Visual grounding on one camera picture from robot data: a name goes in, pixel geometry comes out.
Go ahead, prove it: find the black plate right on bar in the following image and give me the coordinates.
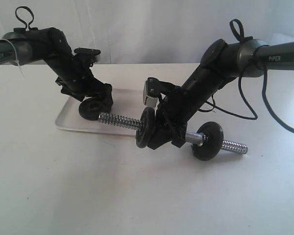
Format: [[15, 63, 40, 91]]
[[192, 121, 224, 161]]

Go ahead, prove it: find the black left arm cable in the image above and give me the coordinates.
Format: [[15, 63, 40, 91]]
[[14, 6, 35, 31]]

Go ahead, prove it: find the white rectangular tray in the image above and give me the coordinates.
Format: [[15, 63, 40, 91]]
[[55, 88, 146, 137]]

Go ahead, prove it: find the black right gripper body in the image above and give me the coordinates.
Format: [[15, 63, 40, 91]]
[[155, 88, 198, 134]]

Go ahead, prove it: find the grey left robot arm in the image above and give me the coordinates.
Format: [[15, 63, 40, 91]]
[[0, 27, 113, 113]]

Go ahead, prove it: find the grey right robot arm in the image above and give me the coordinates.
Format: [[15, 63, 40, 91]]
[[136, 38, 294, 149]]

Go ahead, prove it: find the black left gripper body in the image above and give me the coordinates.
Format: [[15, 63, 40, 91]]
[[55, 70, 104, 97]]

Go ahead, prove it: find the chrome dumbbell bar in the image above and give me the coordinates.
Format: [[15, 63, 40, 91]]
[[98, 113, 248, 154]]

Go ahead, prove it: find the black weight plate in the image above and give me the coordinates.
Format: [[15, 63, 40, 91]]
[[78, 97, 105, 121]]

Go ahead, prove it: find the black plate left on bar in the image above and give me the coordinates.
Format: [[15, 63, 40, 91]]
[[136, 107, 156, 148]]

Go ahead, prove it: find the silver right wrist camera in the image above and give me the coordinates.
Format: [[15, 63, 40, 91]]
[[143, 77, 160, 108]]

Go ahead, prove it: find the white curtain backdrop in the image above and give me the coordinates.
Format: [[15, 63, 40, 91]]
[[0, 0, 294, 64]]

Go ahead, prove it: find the black plate on bar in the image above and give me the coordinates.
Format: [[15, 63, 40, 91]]
[[136, 107, 156, 148], [192, 121, 224, 161]]

